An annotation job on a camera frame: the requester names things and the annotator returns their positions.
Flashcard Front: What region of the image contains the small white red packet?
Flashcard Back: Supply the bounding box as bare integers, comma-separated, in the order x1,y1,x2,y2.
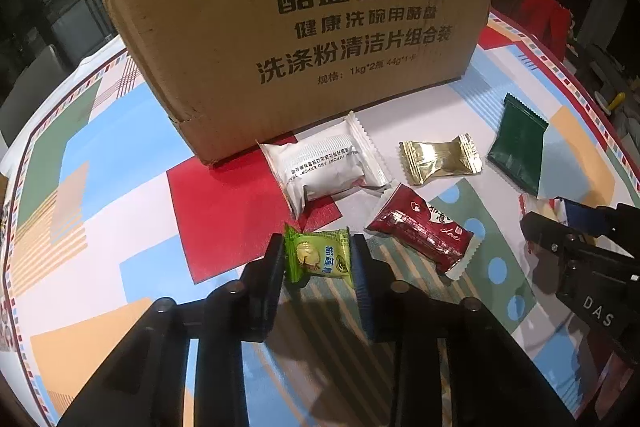
520,193,571,228

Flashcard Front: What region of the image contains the colourful geometric tablecloth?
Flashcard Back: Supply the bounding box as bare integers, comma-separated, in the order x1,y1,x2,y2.
0,0,640,427

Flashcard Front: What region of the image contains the gold candy packet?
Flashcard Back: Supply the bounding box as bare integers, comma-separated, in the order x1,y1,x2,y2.
398,133,484,187

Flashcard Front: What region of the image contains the green candy packet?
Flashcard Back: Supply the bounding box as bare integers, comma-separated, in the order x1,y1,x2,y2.
283,222,355,289

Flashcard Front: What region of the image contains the dark red snack packet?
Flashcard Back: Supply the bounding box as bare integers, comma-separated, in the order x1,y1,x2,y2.
366,183,475,282

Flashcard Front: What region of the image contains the white snack packet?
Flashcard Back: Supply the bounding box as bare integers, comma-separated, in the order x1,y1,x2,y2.
258,111,389,221

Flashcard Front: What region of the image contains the brown cardboard box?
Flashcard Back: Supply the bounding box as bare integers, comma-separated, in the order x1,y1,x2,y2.
86,0,507,167

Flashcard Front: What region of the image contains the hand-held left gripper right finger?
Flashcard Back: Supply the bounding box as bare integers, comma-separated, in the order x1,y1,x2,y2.
350,233,579,427

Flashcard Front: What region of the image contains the dark green snack packet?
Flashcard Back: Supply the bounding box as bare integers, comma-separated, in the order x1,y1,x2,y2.
486,93,550,198

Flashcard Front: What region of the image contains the red garment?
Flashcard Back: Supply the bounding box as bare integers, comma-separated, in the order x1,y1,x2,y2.
502,0,577,60

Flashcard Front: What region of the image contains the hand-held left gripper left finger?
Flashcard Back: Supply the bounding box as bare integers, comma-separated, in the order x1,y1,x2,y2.
57,233,287,427

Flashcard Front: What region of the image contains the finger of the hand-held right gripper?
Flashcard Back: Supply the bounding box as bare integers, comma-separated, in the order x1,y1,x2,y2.
561,200,640,239
520,211,577,269

